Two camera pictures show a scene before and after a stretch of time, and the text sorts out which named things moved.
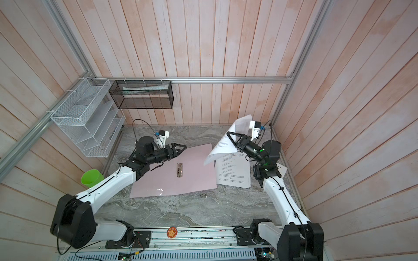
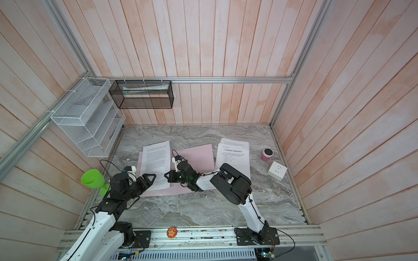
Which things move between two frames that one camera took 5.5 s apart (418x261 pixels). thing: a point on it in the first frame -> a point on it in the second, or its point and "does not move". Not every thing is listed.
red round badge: (172, 232) does not move
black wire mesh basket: (142, 94) does not move
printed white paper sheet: (225, 145) -> (155, 160)
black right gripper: (245, 140) -> (172, 178)
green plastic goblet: (91, 177) does not move
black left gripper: (175, 153) -> (145, 186)
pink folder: (186, 172) does not move
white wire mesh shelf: (90, 116) does not move
